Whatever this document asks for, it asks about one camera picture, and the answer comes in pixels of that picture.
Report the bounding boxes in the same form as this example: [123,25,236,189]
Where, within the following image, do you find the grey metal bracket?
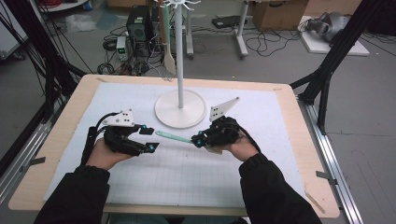
[315,170,339,187]
[19,156,47,174]

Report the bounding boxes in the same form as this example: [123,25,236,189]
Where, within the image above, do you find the hand-held gripper black cable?
[237,125,262,154]
[79,111,121,166]

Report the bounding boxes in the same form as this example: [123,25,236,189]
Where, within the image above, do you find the white utensil rack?
[153,0,208,130]

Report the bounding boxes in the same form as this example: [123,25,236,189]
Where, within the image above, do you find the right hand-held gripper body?
[203,96,242,148]

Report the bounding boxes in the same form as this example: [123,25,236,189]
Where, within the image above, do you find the black computer tower green label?
[125,5,151,58]

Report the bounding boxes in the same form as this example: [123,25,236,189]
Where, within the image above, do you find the large cardboard box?
[251,0,310,32]

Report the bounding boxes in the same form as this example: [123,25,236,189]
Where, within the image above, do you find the white grid mat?
[43,81,311,210]

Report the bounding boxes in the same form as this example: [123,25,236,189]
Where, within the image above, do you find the black metal frame post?
[289,0,387,136]
[0,0,89,125]

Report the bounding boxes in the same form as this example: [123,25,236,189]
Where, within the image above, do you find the black floor cables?
[245,27,304,59]

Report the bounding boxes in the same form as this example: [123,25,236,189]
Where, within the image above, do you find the flat black device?
[211,15,248,30]

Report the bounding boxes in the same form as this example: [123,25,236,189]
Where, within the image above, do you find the person's left hand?
[85,139,135,172]

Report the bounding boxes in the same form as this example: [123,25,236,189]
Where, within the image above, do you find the cream spatula green handle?
[163,4,177,76]

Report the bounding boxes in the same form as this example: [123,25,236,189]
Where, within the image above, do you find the right hand-held gripper black cable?
[237,125,262,154]

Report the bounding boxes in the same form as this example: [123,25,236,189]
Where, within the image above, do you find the white table leg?
[233,0,250,60]
[185,5,196,60]

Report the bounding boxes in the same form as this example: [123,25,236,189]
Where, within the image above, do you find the grey bench power supply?
[115,35,129,62]

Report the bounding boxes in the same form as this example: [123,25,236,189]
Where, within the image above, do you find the person's right hand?
[221,133,261,162]

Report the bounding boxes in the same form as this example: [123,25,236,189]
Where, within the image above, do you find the teal-handled spatula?
[154,130,224,156]

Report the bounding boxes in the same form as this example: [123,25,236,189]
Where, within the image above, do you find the white floor board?
[298,15,371,57]

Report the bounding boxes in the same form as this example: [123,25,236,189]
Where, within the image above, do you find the grey helmet-shaped device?
[305,11,351,43]

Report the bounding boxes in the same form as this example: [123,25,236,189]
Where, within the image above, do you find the aluminium rail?
[0,102,61,204]
[297,95,364,224]

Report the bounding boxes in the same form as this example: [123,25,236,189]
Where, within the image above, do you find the left hand-held gripper black cable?
[79,111,121,166]

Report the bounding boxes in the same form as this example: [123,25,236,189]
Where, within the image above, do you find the thin wooden stick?
[304,183,327,215]

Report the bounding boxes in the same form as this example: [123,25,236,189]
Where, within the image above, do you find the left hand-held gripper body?
[102,108,148,157]

